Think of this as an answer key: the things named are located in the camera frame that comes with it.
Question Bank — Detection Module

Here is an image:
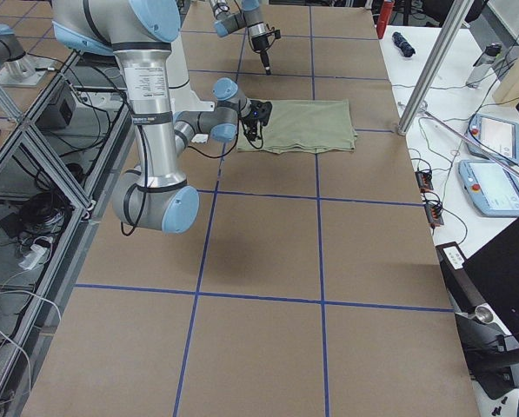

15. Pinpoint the black box under frame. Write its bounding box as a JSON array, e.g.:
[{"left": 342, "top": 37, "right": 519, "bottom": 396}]
[{"left": 36, "top": 83, "right": 77, "bottom": 129}]

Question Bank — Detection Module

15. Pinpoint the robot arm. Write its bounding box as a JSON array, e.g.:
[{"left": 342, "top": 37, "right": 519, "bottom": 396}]
[
  {"left": 209, "top": 0, "right": 281, "bottom": 76},
  {"left": 51, "top": 1, "right": 272, "bottom": 234}
]

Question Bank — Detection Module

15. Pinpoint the aluminium frame post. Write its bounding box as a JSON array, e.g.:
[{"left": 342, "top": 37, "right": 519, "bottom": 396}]
[{"left": 396, "top": 0, "right": 473, "bottom": 136}]

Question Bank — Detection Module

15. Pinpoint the blue teach pendant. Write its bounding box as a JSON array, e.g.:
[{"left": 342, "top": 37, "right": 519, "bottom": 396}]
[
  {"left": 458, "top": 160, "right": 519, "bottom": 217},
  {"left": 466, "top": 113, "right": 519, "bottom": 163}
]

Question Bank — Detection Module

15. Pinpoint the black monitor on stand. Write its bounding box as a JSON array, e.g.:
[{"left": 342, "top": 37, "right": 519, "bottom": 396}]
[{"left": 436, "top": 217, "right": 519, "bottom": 400}]

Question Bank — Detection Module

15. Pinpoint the near blue teach pendant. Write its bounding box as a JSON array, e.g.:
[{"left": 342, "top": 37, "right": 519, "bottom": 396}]
[{"left": 458, "top": 160, "right": 519, "bottom": 217}]

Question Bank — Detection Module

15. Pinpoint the red cylindrical tube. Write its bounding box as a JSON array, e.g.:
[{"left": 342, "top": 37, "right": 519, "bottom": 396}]
[{"left": 376, "top": 0, "right": 395, "bottom": 39}]

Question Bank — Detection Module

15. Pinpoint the far blue teach pendant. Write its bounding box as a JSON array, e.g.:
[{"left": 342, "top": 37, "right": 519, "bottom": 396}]
[{"left": 466, "top": 113, "right": 519, "bottom": 163}]

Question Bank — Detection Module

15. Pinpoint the folded dark plaid umbrella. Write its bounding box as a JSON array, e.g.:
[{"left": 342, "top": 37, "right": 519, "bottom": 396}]
[{"left": 392, "top": 31, "right": 416, "bottom": 58}]

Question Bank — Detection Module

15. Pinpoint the brown paper table mat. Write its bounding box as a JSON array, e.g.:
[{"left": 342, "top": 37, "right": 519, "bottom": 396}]
[{"left": 23, "top": 3, "right": 478, "bottom": 416}]

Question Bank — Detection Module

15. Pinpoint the olive green t-shirt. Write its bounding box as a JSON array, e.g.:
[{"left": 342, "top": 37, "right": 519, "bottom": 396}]
[{"left": 237, "top": 100, "right": 357, "bottom": 155}]

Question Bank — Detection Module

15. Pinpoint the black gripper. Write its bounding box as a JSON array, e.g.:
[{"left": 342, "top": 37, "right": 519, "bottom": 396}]
[
  {"left": 250, "top": 32, "right": 272, "bottom": 76},
  {"left": 240, "top": 99, "right": 272, "bottom": 142}
]

